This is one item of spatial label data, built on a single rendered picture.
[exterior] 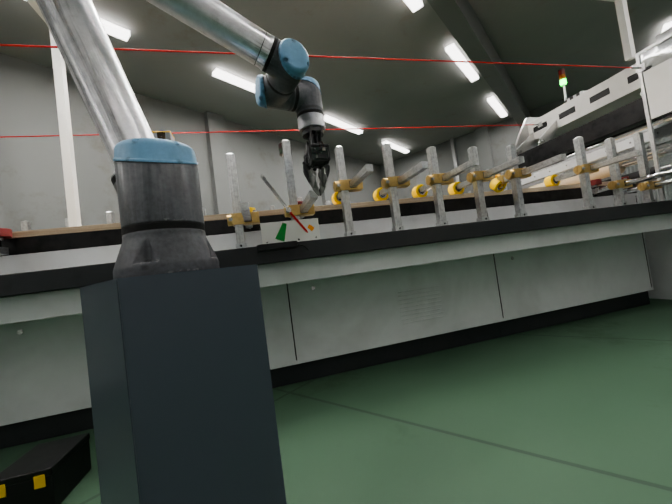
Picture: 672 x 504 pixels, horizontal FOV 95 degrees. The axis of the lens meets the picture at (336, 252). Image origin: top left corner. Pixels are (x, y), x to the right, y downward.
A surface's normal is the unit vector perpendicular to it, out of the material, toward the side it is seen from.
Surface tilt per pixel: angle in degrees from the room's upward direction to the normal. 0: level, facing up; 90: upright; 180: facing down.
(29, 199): 90
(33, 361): 90
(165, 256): 70
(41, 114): 90
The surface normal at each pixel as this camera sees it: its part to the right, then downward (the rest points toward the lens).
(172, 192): 0.68, -0.12
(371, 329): 0.24, -0.07
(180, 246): 0.58, -0.45
